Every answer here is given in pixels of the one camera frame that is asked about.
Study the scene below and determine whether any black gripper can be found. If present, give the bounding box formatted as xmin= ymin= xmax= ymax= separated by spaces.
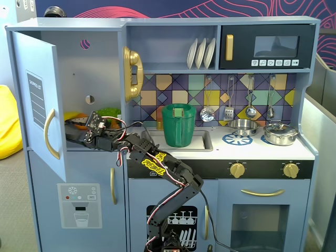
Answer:
xmin=65 ymin=116 xmax=120 ymax=153

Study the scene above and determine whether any orange toy fruit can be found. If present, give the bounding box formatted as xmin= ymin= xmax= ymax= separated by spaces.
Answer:
xmin=74 ymin=112 xmax=89 ymax=131

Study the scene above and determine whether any yellow beanbag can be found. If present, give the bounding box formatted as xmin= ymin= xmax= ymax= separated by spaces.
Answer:
xmin=0 ymin=84 xmax=24 ymax=161

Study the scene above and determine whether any green bumpy toy vegetable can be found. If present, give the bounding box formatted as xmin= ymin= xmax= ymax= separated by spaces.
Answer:
xmin=96 ymin=107 xmax=122 ymax=118

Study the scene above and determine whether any blue dishwasher print cabinet door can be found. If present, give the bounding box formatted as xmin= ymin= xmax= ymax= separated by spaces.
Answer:
xmin=128 ymin=178 xmax=219 ymax=252

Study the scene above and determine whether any black toy microwave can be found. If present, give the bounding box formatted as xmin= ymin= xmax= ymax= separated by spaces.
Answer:
xmin=219 ymin=24 xmax=316 ymax=70

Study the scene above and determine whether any small wrist camera board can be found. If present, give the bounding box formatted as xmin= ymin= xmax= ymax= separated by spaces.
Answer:
xmin=87 ymin=110 xmax=107 ymax=132

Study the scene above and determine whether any grey switch panel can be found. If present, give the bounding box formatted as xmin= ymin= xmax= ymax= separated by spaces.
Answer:
xmin=15 ymin=0 xmax=37 ymax=23

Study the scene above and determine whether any gold toy telephone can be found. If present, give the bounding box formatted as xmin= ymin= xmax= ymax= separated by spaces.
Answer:
xmin=122 ymin=46 xmax=145 ymax=104

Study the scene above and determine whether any steel toy ladle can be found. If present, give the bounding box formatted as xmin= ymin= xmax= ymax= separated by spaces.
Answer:
xmin=245 ymin=76 xmax=257 ymax=119

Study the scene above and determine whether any gold stove knob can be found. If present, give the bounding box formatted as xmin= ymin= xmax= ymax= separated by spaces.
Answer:
xmin=229 ymin=162 xmax=246 ymax=180
xmin=282 ymin=162 xmax=299 ymax=180

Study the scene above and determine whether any blue ice dispenser cabinet door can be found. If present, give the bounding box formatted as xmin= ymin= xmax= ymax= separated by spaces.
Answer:
xmin=27 ymin=150 xmax=128 ymax=252

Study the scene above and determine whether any white toy plate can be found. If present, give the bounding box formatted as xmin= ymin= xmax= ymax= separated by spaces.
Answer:
xmin=186 ymin=38 xmax=198 ymax=70
xmin=204 ymin=37 xmax=217 ymax=70
xmin=195 ymin=38 xmax=207 ymax=70

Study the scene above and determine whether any blue shopping list cabinet door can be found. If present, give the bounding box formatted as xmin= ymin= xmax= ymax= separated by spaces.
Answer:
xmin=12 ymin=30 xmax=68 ymax=183

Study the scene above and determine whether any steel toy spatula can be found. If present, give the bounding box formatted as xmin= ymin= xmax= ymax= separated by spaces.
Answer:
xmin=223 ymin=76 xmax=235 ymax=122

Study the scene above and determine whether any steel toy spoon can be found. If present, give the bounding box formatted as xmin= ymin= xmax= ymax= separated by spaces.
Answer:
xmin=267 ymin=75 xmax=277 ymax=119

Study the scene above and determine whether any open steel toy pot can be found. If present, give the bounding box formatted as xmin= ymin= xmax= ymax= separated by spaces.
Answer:
xmin=227 ymin=119 xmax=261 ymax=137

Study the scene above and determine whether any black cable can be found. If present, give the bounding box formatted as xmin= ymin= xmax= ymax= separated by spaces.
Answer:
xmin=199 ymin=190 xmax=238 ymax=252

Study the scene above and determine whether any steel toy skimmer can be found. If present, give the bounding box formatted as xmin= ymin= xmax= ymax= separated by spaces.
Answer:
xmin=199 ymin=76 xmax=215 ymax=123

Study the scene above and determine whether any black round helmet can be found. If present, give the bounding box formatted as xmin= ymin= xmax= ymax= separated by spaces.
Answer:
xmin=44 ymin=5 xmax=67 ymax=19

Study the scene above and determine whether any blue toy play kitchen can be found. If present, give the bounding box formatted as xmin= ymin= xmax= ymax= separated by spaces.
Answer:
xmin=5 ymin=16 xmax=322 ymax=252

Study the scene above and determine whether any orange toy carrot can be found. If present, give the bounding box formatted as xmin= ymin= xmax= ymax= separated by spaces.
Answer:
xmin=104 ymin=119 xmax=122 ymax=130

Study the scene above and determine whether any green plastic pitcher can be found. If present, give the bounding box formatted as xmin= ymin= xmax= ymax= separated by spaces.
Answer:
xmin=161 ymin=103 xmax=197 ymax=149

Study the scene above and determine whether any grey toy sink basin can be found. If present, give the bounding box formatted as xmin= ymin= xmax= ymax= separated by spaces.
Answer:
xmin=141 ymin=129 xmax=214 ymax=153

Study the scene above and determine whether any steel toy pot with lid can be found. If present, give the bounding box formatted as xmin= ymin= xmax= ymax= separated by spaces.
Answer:
xmin=262 ymin=122 xmax=300 ymax=146

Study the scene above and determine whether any blue oven door with window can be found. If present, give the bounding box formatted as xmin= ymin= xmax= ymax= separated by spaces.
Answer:
xmin=217 ymin=178 xmax=312 ymax=252

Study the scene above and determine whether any yellow toy food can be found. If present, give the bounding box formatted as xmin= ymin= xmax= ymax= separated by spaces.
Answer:
xmin=64 ymin=111 xmax=82 ymax=122

